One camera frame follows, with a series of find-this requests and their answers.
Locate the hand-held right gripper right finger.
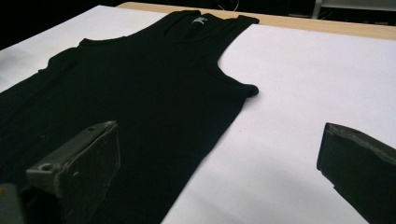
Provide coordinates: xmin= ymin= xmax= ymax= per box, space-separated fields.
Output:
xmin=317 ymin=122 xmax=396 ymax=224

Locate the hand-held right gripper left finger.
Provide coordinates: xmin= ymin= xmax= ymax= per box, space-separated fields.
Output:
xmin=20 ymin=120 xmax=121 ymax=224

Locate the black tank top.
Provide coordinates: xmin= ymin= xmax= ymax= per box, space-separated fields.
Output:
xmin=0 ymin=9 xmax=261 ymax=224

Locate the white metal stand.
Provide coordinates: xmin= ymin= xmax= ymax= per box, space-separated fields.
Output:
xmin=311 ymin=0 xmax=396 ymax=20

